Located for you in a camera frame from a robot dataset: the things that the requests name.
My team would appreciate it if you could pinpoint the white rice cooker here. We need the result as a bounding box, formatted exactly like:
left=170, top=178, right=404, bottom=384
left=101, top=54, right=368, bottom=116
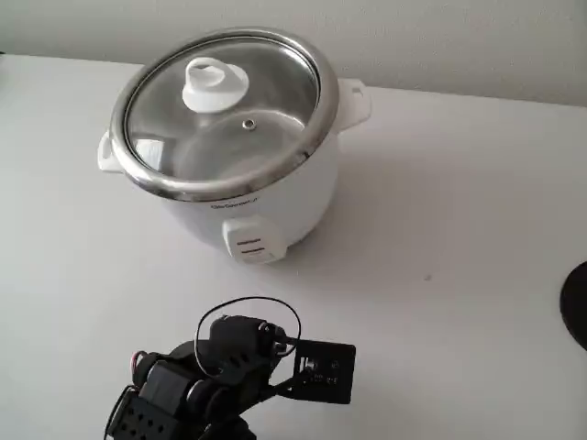
left=95, top=26, right=373, bottom=267

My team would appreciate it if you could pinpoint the black round object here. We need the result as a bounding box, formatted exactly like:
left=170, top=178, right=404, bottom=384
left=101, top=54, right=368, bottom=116
left=559, top=259, right=587, bottom=344

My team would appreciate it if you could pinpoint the thin black camera cable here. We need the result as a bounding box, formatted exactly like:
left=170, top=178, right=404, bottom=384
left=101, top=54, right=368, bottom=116
left=192, top=296, right=303, bottom=369

